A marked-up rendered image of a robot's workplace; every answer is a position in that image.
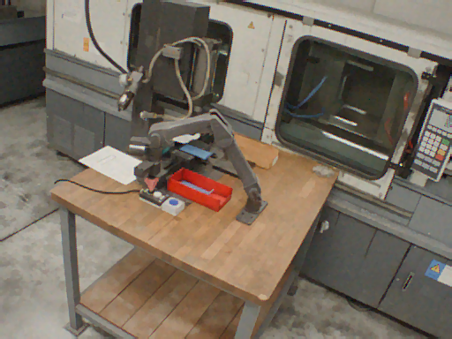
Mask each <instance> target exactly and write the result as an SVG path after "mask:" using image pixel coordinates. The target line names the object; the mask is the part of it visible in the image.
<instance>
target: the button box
mask: <svg viewBox="0 0 452 339"><path fill-rule="evenodd" d="M60 181H68V182H70V183H73V184H76V185H79V186H82V187H84V188H87V189H88V190H91V191H95V192H103V191H98V190H95V189H93V188H90V187H87V186H85V185H82V184H79V183H76V182H74V181H71V180H69V179H64V178H62V179H58V180H57V181H55V183H58V182H60ZM55 183H54V184H55ZM148 189H149V188H146V189H143V188H142V189H141V190H139V189H133V190H129V191H126V192H103V193H112V194H119V193H129V192H140V194H139V199H140V200H143V201H145V202H146V203H149V204H152V205H154V206H155V207H158V208H161V206H162V203H163V202H165V201H166V200H167V199H168V198H169V196H168V195H167V194H165V193H163V192H160V191H158V190H155V189H153V190H154V192H159V193H160V194H161V197H157V196H154V194H149V193H147V190H148Z"/></svg>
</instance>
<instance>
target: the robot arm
mask: <svg viewBox="0 0 452 339"><path fill-rule="evenodd" d="M210 131H213V134H214V136H215V143H216V144H218V145H219V148H220V149H221V148H222V150H223V152H224V153H226V154H227V156H228V157H229V160H230V162H231V163H232V165H233V167H234V169H235V170H236V172H237V174H238V176H239V178H240V181H241V182H242V184H243V189H244V190H245V192H246V195H247V196H248V197H247V200H246V204H245V207H244V208H243V209H242V210H241V211H240V212H239V213H238V215H237V216H236V220H237V221H238V222H243V223H244V224H247V225H252V222H254V221H255V219H256V218H257V217H258V216H259V214H260V213H261V212H262V210H263V209H264V208H265V207H266V205H267V204H268V202H267V201H265V200H263V199H262V195H261V192H262V190H261V186H260V180H259V179H258V177H257V175H256V173H254V171H252V169H251V167H250V166H249V164H248V162H247V161H246V159H245V156H244V154H243V153H242V151H241V150H240V148H239V146H238V144H237V140H236V138H235V134H234V132H233V131H232V130H231V128H230V125H229V124H228V121H227V120H225V119H224V118H223V117H222V115H221V114H220V113H219V111H218V110H217V109H211V110H210V113H204V114H202V115H200V116H197V117H191V118H186V119H183V120H179V121H175V122H166V123H164V122H162V123H158V124H154V125H151V127H150V130H149V133H148V135H147V137H144V138H141V137H135V136H132V137H131V140H130V144H129V155H130V156H143V157H144V156H145V155H147V156H146V157H145V158H143V159H142V162H141V163H140V164H138V165H136V166H134V169H133V175H134V176H135V178H136V179H138V180H139V181H140V182H142V181H145V180H146V183H147V186H148V188H149V189H150V191H152V190H153V189H154V187H155V185H156V183H157V182H158V180H160V179H162V177H166V176H167V174H168V171H167V170H165V169H162V168H161V161H162V145H161V143H165V142H167V140H168V139H174V138H176V137H181V136H185V135H189V134H193V133H196V132H210Z"/></svg>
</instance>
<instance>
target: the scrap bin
mask: <svg viewBox="0 0 452 339"><path fill-rule="evenodd" d="M183 180H184V181H187V182H189V183H191V184H192V185H195V186H198V187H199V188H200V189H202V190H206V191H207V192H210V191H211V190H213V191H211V193H210V195H208V194H206V193H204V192H201V191H199V190H195V189H192V188H191V187H190V186H187V185H184V184H182V183H181V182H183ZM167 190H168V191H171V192H173V193H175V194H177V195H179V196H181V197H183V198H186V199H189V200H191V201H193V202H196V203H198V204H200V205H202V206H203V207H209V208H210V209H212V210H214V211H216V212H219V210H220V209H221V208H222V207H224V206H225V205H226V204H227V203H228V201H229V200H230V199H231V194H232V190H233V188H231V187H228V186H227V185H224V184H222V183H219V182H218V181H214V180H211V179H209V178H207V177H204V176H202V175H201V174H198V173H196V172H193V171H189V170H188V169H184V168H182V169H181V170H180V171H177V172H176V173H174V175H172V176H171V177H169V178H168V183H167Z"/></svg>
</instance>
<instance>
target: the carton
mask: <svg viewBox="0 0 452 339"><path fill-rule="evenodd" d="M235 138H236V140H237V144H238V146H239V148H240V150H241V151H242V153H243V154H244V156H245V159H246V160H247V161H250V162H256V166H259V167H261V168H263V169H265V170H270V168H271V167H272V166H273V165H274V164H275V163H276V162H277V156H278V152H279V149H276V148H274V147H269V146H266V145H263V144H261V143H259V142H257V141H254V140H252V139H248V138H246V137H244V136H239V135H235Z"/></svg>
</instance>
